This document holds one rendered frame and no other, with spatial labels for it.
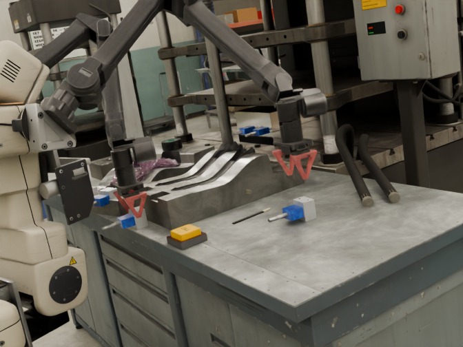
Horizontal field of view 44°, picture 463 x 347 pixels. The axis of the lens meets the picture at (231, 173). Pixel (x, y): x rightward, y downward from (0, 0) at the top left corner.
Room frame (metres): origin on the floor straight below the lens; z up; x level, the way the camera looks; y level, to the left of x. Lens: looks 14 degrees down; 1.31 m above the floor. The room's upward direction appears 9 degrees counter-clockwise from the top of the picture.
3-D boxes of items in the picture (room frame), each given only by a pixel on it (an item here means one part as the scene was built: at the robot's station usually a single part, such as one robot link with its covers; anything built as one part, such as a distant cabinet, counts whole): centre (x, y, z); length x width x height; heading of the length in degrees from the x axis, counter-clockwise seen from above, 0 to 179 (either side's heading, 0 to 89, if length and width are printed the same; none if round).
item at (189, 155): (2.06, 0.31, 0.86); 0.50 x 0.26 x 0.11; 139
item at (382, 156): (2.77, -0.39, 0.76); 1.30 x 0.84 x 0.07; 32
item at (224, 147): (1.80, 0.07, 0.92); 0.35 x 0.16 x 0.09; 122
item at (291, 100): (1.48, -0.18, 1.10); 0.07 x 0.06 x 0.07; 102
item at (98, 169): (2.48, 0.49, 0.84); 0.20 x 0.15 x 0.07; 122
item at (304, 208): (1.46, -0.14, 0.83); 0.13 x 0.05 x 0.05; 114
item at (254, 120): (2.69, -0.35, 0.87); 0.50 x 0.27 x 0.17; 122
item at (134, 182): (1.65, 0.31, 0.96); 0.10 x 0.07 x 0.07; 26
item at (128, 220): (1.63, 0.34, 0.83); 0.13 x 0.05 x 0.05; 116
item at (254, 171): (1.80, 0.05, 0.87); 0.50 x 0.26 x 0.14; 122
